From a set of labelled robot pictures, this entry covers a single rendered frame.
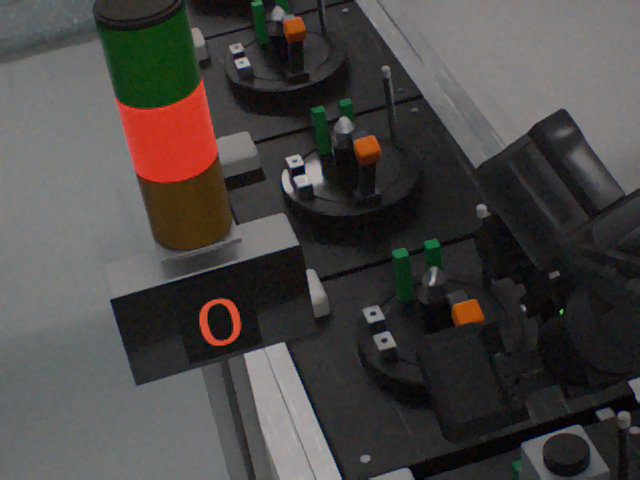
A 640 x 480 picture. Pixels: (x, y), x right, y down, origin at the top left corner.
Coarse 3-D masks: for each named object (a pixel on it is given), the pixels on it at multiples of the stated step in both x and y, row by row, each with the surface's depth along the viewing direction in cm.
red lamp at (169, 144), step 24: (192, 96) 73; (144, 120) 73; (168, 120) 73; (192, 120) 74; (144, 144) 74; (168, 144) 74; (192, 144) 75; (216, 144) 77; (144, 168) 75; (168, 168) 75; (192, 168) 75
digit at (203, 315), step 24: (192, 288) 80; (216, 288) 81; (240, 288) 81; (192, 312) 81; (216, 312) 82; (240, 312) 82; (192, 336) 82; (216, 336) 83; (240, 336) 83; (192, 360) 83
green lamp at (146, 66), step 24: (96, 24) 71; (168, 24) 70; (120, 48) 70; (144, 48) 70; (168, 48) 71; (192, 48) 72; (120, 72) 71; (144, 72) 71; (168, 72) 71; (192, 72) 73; (120, 96) 73; (144, 96) 72; (168, 96) 72
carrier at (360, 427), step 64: (448, 256) 121; (320, 320) 116; (384, 320) 110; (448, 320) 109; (512, 320) 110; (320, 384) 110; (384, 384) 108; (384, 448) 103; (448, 448) 102; (512, 448) 104
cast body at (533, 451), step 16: (560, 432) 87; (576, 432) 87; (528, 448) 86; (544, 448) 85; (560, 448) 85; (576, 448) 84; (592, 448) 86; (528, 464) 86; (544, 464) 85; (560, 464) 84; (576, 464) 84; (592, 464) 85
